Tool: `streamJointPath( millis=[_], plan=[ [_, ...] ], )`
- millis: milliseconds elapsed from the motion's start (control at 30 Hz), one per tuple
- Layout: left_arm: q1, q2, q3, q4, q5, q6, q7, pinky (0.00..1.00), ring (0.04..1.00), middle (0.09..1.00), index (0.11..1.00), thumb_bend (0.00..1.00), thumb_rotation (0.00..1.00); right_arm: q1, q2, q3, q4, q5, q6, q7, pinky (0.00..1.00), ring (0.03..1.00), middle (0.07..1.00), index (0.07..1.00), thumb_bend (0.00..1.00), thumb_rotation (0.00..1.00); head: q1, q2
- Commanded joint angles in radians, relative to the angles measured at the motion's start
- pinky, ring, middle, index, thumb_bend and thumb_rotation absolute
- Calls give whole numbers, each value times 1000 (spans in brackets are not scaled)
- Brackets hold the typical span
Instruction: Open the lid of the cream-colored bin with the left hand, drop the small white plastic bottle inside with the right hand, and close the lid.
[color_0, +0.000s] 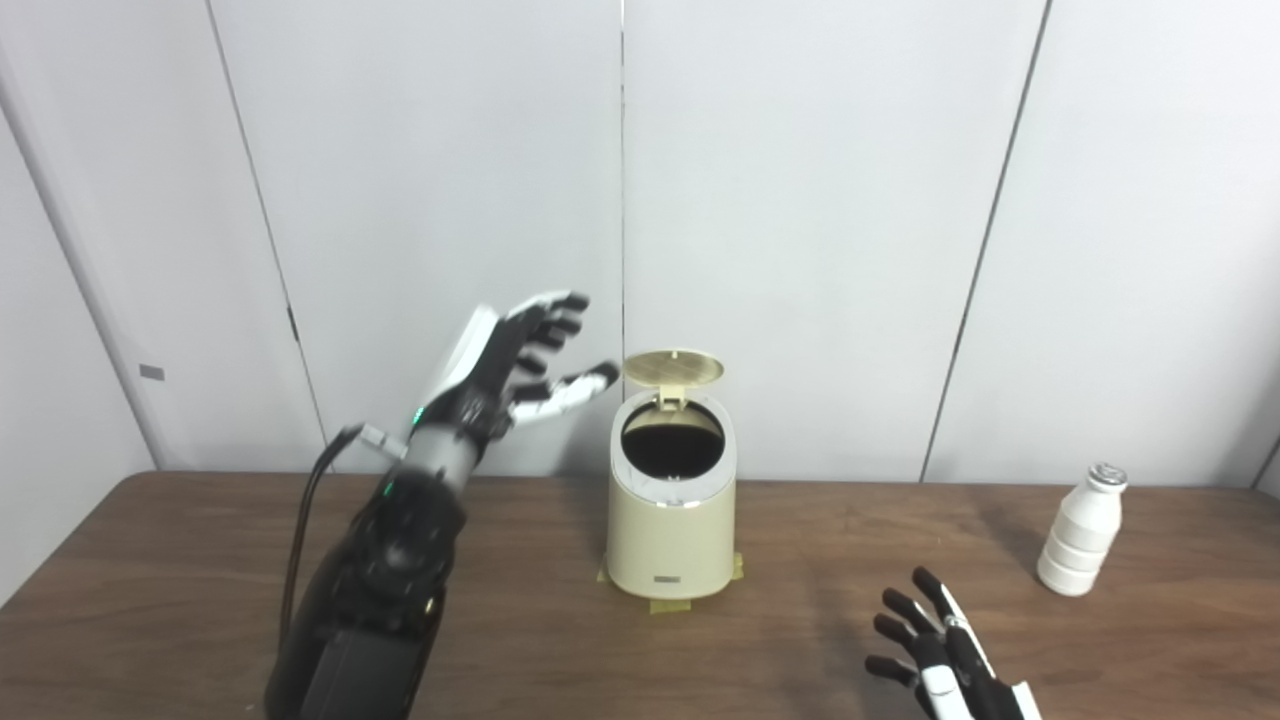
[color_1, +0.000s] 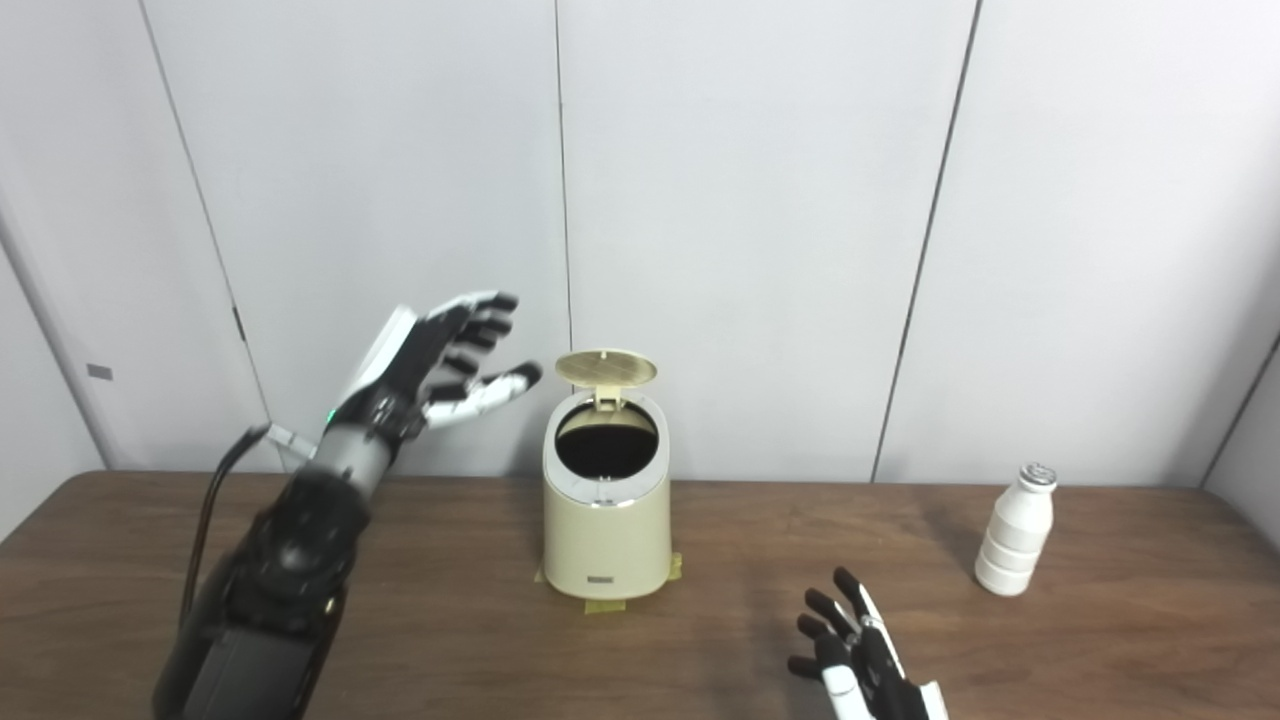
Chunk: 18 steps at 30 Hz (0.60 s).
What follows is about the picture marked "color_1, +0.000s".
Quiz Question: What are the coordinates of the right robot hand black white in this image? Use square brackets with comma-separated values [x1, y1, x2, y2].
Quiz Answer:
[787, 567, 949, 720]

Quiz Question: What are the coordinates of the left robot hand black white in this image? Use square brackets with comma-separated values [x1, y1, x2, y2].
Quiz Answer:
[325, 291, 544, 446]

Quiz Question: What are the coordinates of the round cream bin lid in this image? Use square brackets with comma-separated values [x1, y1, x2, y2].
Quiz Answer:
[555, 349, 658, 411]

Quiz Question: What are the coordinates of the small white plastic bottle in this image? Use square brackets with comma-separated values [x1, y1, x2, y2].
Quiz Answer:
[975, 463, 1058, 598]

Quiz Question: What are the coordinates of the cream-colored bin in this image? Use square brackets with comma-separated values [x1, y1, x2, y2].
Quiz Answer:
[542, 349, 673, 601]

